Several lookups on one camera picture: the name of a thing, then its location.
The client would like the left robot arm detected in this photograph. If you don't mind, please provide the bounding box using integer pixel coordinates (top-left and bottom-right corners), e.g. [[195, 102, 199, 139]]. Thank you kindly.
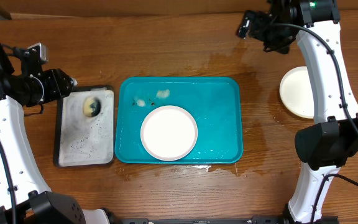
[[0, 43, 86, 223]]

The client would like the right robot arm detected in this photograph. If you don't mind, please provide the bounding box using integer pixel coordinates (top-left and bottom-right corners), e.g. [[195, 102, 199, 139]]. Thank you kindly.
[[237, 0, 358, 223]]

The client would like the green and yellow sponge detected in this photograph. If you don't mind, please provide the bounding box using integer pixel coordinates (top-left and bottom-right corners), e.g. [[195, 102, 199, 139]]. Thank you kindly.
[[83, 96, 101, 118]]

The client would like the pink-rimmed white plate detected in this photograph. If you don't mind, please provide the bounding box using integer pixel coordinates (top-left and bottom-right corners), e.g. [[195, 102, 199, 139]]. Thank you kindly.
[[140, 105, 198, 162]]

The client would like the black tray with soapy water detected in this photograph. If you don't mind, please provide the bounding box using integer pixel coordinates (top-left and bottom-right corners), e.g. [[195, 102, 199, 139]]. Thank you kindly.
[[53, 85, 114, 167]]

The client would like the teal plastic serving tray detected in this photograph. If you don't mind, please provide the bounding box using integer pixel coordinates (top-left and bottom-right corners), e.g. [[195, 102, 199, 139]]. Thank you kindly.
[[114, 77, 244, 165]]

